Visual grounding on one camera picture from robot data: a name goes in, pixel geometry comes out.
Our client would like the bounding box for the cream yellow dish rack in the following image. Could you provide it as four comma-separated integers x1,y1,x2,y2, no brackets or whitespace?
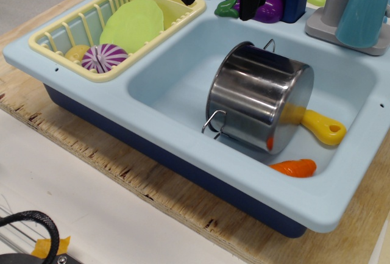
28,0,206,82

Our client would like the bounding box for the yellow plastic utensil handle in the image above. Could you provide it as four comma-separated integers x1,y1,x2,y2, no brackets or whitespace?
301,110,347,146

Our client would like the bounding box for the black braided cable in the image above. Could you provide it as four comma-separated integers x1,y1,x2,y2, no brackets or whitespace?
0,210,60,264

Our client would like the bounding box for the plywood base board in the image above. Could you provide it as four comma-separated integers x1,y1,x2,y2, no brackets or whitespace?
0,0,390,264

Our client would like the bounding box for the yellow masking tape piece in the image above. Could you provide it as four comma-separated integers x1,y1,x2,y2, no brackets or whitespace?
31,236,71,259

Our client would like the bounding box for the teal plastic cup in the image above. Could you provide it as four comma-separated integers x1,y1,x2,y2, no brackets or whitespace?
335,0,388,48

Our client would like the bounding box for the light blue toy sink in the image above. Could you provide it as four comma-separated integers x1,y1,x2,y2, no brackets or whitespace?
2,0,389,238

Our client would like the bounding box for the purple toy eggplant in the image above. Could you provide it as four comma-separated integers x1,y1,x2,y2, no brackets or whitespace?
214,0,284,23

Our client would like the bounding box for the purple striped toy onion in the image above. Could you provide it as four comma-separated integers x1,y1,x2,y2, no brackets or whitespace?
81,44,128,74

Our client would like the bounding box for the light green plastic plate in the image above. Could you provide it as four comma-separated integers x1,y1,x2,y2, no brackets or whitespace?
99,0,164,54

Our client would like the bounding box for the stainless steel pot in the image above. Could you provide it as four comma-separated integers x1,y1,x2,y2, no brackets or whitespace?
204,41,314,154

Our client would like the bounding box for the grey toy faucet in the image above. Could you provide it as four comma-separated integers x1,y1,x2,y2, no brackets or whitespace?
305,0,389,56

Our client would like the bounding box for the orange toy carrot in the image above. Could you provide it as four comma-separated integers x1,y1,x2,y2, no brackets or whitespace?
269,159,317,178

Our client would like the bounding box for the yellow toy potato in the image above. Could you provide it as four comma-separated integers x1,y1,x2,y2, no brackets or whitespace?
65,45,90,62

